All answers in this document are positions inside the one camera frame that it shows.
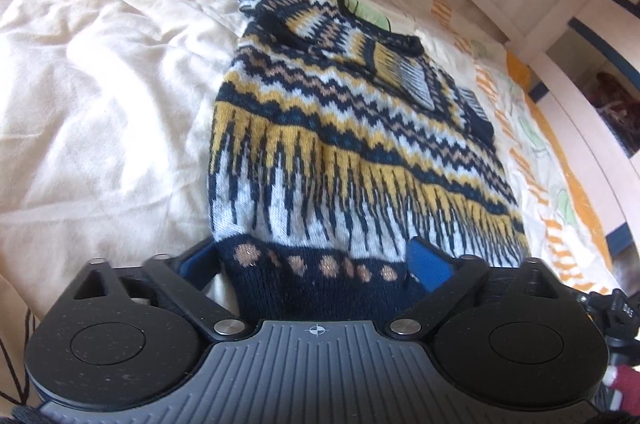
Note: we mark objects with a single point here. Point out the navy yellow patterned knit sweater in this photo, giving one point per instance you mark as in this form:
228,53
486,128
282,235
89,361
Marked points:
350,128

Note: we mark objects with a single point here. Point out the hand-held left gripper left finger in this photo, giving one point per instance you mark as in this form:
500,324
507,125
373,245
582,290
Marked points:
197,261

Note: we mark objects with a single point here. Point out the leaf printed duvet cover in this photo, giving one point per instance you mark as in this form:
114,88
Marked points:
100,103

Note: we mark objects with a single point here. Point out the dark blue bed rail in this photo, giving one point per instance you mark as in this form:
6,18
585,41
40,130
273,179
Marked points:
592,34

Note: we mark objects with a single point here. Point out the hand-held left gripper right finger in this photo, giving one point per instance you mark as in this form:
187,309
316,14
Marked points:
427,264

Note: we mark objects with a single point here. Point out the dark red cloth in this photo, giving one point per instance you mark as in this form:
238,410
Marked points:
615,113

